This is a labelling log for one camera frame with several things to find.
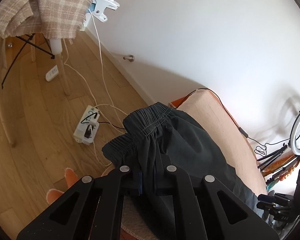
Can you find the beige plaid cloth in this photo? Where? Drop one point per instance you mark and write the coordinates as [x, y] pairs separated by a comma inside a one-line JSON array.
[[55, 7]]

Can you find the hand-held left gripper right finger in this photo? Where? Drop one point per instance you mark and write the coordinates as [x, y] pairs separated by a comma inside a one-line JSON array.
[[156, 183]]

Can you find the white remote control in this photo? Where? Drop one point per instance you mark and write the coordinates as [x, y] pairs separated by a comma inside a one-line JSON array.
[[52, 73]]

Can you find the blue chair with wooden legs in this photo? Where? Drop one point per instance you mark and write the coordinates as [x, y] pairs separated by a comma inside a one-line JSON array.
[[64, 80]]

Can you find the dark grey pants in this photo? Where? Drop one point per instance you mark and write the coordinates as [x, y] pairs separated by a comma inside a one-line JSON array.
[[180, 140]]

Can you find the orange patterned scarf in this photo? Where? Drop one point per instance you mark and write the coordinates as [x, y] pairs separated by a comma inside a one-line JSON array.
[[280, 165]]

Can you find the metal door stopper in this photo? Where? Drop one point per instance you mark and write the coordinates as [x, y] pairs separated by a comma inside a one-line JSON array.
[[129, 58]]

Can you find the orange slipper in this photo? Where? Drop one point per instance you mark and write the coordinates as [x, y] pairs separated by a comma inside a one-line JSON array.
[[53, 195], [70, 177]]

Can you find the black mini tripod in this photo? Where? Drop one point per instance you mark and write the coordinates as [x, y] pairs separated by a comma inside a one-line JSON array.
[[273, 157]]

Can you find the black plug adapter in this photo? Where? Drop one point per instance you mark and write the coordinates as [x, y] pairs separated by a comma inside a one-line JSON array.
[[88, 132]]

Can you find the white clip lamp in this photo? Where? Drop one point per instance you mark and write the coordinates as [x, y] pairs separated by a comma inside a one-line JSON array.
[[103, 8]]

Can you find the white power strip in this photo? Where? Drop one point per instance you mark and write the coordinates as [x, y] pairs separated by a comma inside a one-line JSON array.
[[83, 130]]

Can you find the peach blanket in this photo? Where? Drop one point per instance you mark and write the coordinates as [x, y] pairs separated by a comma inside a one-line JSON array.
[[215, 120]]

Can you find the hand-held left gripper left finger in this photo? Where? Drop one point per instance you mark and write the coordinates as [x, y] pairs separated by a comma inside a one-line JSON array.
[[140, 183]]

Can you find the grey tripod with black feet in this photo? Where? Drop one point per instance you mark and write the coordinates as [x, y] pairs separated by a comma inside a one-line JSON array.
[[275, 201]]

